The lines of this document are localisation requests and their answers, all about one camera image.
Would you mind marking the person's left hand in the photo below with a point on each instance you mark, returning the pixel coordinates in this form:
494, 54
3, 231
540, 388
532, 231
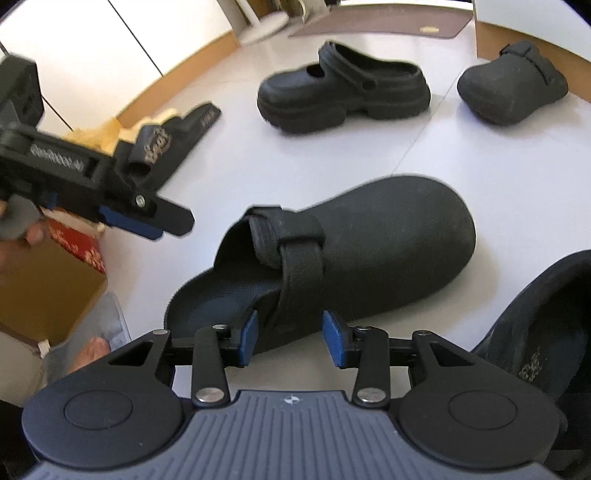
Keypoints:
36, 233

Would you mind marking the black platform clog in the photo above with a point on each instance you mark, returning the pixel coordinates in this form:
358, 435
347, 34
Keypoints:
346, 92

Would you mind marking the white cabinet with brown plinth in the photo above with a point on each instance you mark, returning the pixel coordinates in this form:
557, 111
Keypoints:
531, 46

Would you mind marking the brown cardboard box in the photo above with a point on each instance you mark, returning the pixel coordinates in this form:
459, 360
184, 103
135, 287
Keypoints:
41, 300

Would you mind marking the white standing fan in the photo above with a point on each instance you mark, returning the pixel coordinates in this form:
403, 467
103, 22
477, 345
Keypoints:
263, 27

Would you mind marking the brown doormat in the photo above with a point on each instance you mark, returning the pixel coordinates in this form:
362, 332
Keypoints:
383, 23

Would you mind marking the black lace-up sneaker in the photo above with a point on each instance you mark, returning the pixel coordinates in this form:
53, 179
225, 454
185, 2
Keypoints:
531, 332

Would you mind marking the white panelled cabinet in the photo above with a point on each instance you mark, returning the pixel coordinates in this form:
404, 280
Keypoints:
115, 46

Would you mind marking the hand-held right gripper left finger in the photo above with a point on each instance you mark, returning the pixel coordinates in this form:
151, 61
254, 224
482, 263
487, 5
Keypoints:
247, 339

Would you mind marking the black printed slide sandal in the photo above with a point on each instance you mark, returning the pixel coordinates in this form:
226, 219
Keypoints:
184, 134

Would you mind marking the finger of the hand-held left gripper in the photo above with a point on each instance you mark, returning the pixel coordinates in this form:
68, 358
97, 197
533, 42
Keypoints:
129, 224

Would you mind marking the red printed box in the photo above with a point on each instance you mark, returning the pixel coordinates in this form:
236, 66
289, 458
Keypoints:
78, 244

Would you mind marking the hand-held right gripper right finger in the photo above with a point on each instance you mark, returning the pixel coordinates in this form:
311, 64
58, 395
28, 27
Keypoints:
332, 339

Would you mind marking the yellow crumpled paper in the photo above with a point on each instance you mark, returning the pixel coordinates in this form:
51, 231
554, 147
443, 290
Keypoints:
101, 134

